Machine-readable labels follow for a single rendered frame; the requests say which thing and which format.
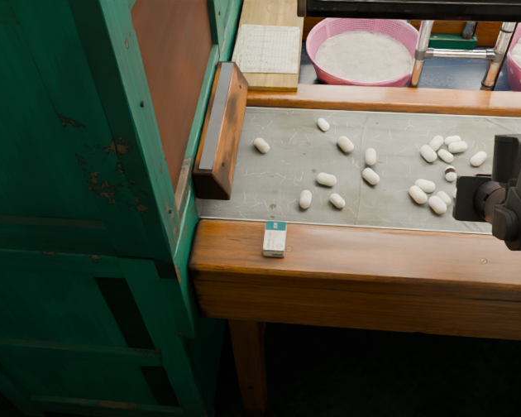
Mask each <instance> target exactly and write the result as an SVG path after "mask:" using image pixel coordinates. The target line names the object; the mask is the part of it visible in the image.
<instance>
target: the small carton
mask: <svg viewBox="0 0 521 417"><path fill-rule="evenodd" d="M286 230H287V222H281V221H267V220H266V223H265V236H264V244H263V256H276V257H284V250H285V240H286Z"/></svg>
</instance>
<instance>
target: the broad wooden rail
mask: <svg viewBox="0 0 521 417"><path fill-rule="evenodd" d="M264 236H265V222H250V221H236V220H221V219H206V218H204V219H202V220H200V221H199V222H198V223H197V224H196V228H195V232H194V239H193V243H192V247H191V252H190V255H189V263H188V268H189V274H190V277H191V281H192V284H193V288H194V293H195V297H196V300H197V304H198V310H199V313H200V316H201V317H202V318H213V319H235V320H246V321H258V322H269V323H281V324H303V325H314V326H326V327H338V328H359V329H371V330H383V331H395V332H406V333H414V332H421V333H429V334H440V335H452V336H463V337H474V338H497V339H508V340H520V341H521V251H510V250H509V249H508V248H507V247H506V245H505V243H504V240H502V241H501V240H499V239H498V238H496V237H494V236H493V235H481V234H466V233H452V232H424V231H409V230H394V229H379V228H351V227H337V226H323V225H307V224H293V223H287V230H286V240H285V250H284V257H276V256H263V244H264Z"/></svg>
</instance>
